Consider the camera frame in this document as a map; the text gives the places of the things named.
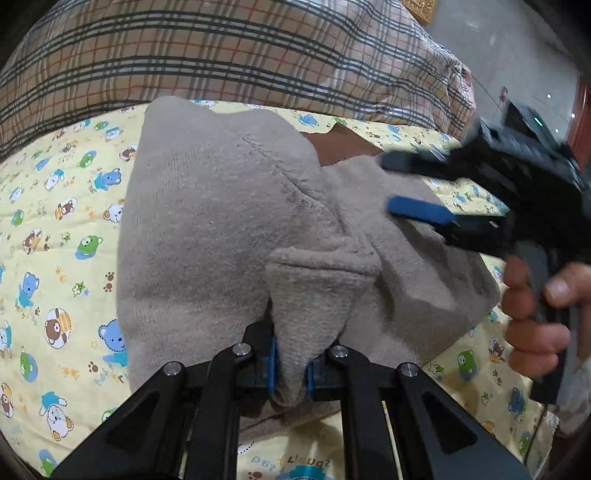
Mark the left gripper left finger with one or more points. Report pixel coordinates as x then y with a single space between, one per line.
182 416

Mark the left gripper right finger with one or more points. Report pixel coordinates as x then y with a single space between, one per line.
399 423

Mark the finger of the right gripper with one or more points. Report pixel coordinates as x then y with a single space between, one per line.
464 162
484 234

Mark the beige knit sweater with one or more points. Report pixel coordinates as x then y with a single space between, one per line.
230 216

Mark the plaid beige blanket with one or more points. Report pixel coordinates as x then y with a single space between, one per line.
363 60

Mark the landscape wall painting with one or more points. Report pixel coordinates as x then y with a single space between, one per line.
422 10

